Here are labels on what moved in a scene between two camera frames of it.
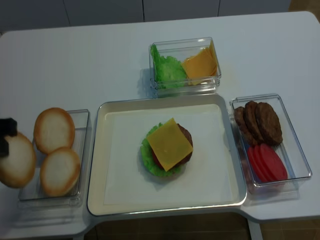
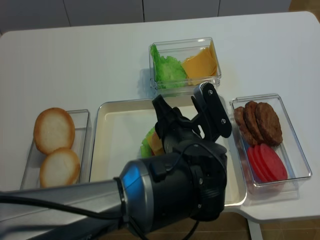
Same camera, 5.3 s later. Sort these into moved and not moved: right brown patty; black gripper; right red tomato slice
Moved: black gripper
Not moved: right brown patty; right red tomato slice
